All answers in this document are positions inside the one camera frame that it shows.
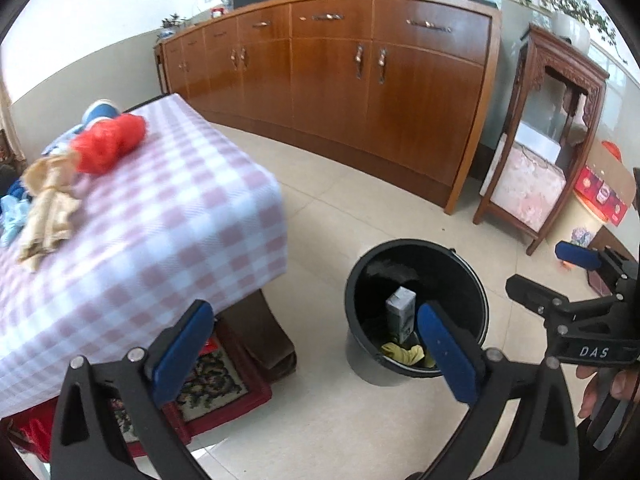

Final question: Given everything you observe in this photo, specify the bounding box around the yellow cloth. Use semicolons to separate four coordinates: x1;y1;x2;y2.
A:
381;342;436;368

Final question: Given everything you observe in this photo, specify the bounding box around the green white carton box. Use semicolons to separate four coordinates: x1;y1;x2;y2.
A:
386;286;416;344

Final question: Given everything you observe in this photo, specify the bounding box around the brown paper bag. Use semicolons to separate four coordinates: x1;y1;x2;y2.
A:
18;151;81;273

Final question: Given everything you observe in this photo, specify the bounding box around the red mesh bag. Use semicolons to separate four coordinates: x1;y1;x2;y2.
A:
70;114;146;176

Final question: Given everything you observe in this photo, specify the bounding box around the light blue face mask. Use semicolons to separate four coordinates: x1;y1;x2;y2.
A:
1;195;30;247

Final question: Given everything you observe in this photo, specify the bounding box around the blue white paper cup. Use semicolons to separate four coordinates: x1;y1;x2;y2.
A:
81;99;122;129

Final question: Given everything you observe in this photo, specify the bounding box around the person right hand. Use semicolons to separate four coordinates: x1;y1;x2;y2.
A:
575;363;640;421

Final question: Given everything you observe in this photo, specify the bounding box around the floral cream waste bin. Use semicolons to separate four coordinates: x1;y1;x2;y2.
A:
566;228;589;248

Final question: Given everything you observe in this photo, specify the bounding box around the brown tile sample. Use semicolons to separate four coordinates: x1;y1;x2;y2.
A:
587;226;638;296

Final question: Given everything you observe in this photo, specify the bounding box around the patterned red rug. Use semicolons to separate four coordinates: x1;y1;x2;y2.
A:
106;318;274;458

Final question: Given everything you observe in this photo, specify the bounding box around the cardboard box with red packs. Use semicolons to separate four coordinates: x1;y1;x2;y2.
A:
575;141;636;226

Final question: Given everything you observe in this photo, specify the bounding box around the pink floral bag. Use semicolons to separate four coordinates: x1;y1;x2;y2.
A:
490;141;566;232

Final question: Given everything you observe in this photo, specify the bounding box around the black plastic bucket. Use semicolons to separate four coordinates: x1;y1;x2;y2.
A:
342;237;492;380

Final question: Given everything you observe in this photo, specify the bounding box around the carved wooden side stand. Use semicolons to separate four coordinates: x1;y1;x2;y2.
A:
473;24;610;256

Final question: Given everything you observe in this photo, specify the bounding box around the red cloth under table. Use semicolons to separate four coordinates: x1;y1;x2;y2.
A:
2;398;58;463

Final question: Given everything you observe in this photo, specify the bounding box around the potted green plant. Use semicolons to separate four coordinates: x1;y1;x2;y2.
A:
518;0;628;65

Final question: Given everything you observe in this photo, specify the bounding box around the long wooden sideboard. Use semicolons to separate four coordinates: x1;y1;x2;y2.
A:
154;0;501;212

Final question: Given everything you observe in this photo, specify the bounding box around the small potted succulent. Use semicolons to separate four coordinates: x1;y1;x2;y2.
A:
157;13;193;41

